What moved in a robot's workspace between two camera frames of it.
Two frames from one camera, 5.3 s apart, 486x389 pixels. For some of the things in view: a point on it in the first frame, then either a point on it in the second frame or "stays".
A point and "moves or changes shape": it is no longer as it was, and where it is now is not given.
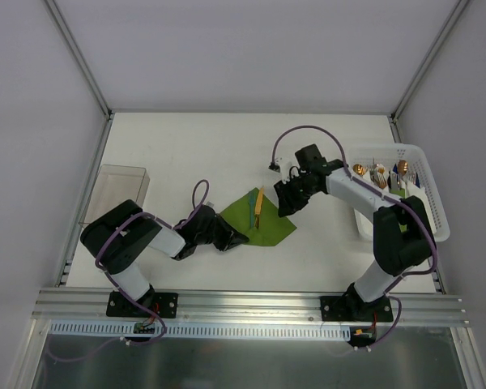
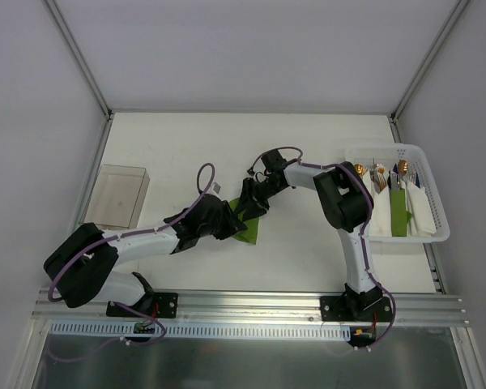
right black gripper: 293,190 to 253,194
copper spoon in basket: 402,167 stays
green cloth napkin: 273,227 moves or changes shape
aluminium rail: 54,304 stays
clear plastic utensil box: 113,185 stays
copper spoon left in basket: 359,169 stays
